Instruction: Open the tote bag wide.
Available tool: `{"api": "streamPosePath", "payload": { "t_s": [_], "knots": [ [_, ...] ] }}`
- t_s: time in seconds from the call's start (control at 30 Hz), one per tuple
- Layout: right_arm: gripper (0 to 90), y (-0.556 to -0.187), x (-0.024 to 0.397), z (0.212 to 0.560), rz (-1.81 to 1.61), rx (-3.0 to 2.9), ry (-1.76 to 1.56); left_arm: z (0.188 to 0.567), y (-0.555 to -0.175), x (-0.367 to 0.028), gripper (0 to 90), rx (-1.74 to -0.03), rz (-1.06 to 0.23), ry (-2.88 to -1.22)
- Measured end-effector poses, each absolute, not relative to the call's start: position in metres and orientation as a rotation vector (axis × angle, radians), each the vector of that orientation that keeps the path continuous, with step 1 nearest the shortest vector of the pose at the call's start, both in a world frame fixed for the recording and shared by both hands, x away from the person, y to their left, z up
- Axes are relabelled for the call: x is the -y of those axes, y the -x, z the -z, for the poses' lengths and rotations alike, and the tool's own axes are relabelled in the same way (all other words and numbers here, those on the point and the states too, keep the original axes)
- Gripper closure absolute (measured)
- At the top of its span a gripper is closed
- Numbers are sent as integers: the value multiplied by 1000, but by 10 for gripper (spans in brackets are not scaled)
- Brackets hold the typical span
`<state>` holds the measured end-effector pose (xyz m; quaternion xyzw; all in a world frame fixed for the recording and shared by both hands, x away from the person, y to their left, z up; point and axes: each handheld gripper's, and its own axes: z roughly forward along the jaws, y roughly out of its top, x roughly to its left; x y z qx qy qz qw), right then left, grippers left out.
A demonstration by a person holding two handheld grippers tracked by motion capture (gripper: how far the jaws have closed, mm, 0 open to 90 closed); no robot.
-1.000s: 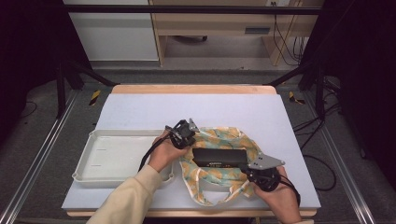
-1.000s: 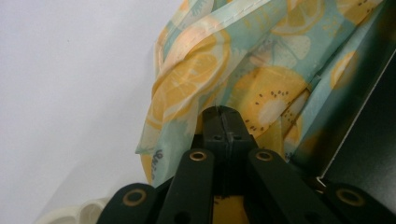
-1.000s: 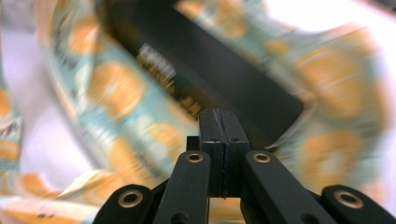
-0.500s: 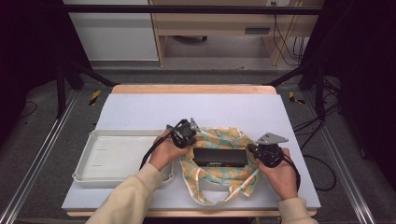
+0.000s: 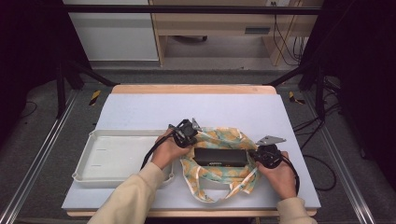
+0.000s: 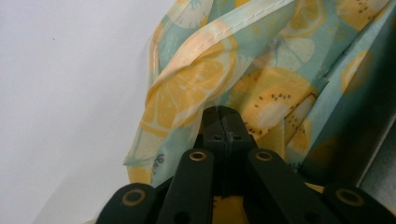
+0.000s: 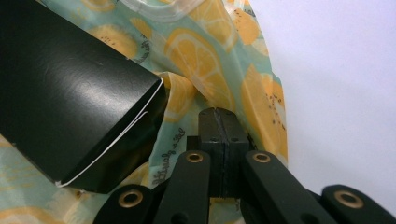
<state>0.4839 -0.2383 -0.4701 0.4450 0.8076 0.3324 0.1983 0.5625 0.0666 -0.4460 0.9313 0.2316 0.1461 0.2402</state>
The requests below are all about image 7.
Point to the black cardboard box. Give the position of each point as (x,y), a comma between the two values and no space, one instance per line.
(68,102)

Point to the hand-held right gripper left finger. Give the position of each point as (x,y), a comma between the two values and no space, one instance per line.
(214,146)

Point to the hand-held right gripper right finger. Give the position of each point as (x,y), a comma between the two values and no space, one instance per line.
(235,133)

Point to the patterned teal orange cloth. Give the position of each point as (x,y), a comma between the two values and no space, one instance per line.
(218,68)

